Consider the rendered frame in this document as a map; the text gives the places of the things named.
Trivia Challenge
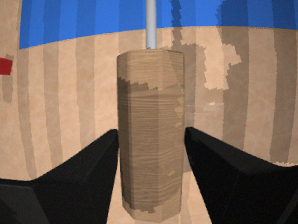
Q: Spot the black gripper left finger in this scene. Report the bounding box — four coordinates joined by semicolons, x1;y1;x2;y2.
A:
0;129;120;224

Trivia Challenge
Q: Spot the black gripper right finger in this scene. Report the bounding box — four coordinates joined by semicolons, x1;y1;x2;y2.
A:
184;127;298;224

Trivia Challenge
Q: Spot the red rectangular block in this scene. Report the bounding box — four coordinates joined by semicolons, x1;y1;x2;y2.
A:
0;57;12;75

